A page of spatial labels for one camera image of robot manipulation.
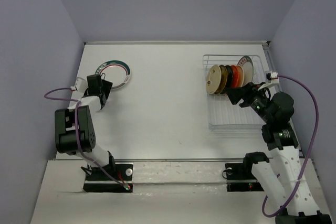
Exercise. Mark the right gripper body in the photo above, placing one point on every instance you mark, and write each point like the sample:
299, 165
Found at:
259, 103

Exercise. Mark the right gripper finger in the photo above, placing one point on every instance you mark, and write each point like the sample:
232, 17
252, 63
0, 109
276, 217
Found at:
237, 94
252, 88

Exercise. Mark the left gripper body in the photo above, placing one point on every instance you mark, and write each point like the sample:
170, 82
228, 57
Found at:
86, 93

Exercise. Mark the green rimmed plate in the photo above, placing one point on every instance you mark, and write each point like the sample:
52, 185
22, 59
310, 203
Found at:
117, 72
248, 68

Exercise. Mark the orange plate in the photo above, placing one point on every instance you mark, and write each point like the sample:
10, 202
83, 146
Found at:
237, 76

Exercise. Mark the yellow brown patterned plate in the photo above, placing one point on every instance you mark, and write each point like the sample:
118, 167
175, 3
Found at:
223, 81

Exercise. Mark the cream plate with red dot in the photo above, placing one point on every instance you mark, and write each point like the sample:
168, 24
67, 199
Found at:
213, 79

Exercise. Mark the cream plate with black patch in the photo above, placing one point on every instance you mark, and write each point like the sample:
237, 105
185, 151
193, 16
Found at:
245, 73

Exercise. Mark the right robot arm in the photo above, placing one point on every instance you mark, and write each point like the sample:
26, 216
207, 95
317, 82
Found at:
282, 175

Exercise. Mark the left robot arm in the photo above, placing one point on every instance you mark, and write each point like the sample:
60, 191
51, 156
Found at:
74, 129

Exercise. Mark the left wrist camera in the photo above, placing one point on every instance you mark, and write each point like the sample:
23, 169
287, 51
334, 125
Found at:
80, 85

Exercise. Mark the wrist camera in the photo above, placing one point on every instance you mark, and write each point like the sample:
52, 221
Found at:
272, 79
80, 85

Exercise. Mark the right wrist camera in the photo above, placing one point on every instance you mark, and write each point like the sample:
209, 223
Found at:
272, 79

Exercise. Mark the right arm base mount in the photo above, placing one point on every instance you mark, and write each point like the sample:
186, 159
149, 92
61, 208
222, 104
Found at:
239, 180

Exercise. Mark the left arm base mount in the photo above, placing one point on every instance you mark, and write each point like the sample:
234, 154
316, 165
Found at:
120, 179

